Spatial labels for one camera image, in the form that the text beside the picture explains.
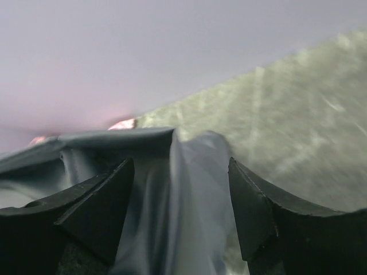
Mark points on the grey pillowcase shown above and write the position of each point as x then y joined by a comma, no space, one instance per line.
179,213

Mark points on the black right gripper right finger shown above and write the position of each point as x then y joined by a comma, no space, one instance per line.
280,233

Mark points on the pink floral pillow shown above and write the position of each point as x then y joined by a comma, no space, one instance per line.
125,124

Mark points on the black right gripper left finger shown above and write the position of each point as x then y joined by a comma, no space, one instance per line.
76,231

